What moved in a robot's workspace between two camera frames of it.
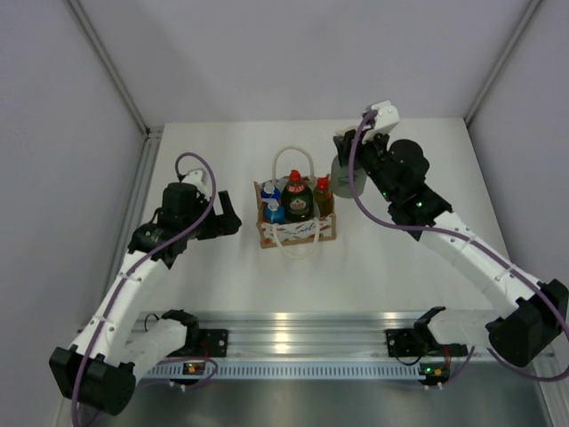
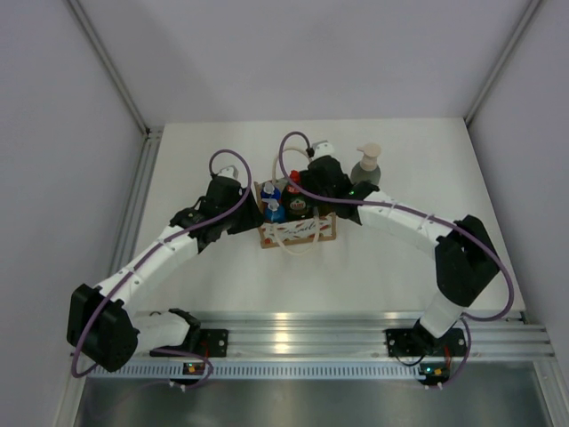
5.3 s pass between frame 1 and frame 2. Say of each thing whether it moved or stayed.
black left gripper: moved
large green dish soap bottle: stayed
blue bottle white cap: stayed
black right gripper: moved
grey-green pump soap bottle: moved
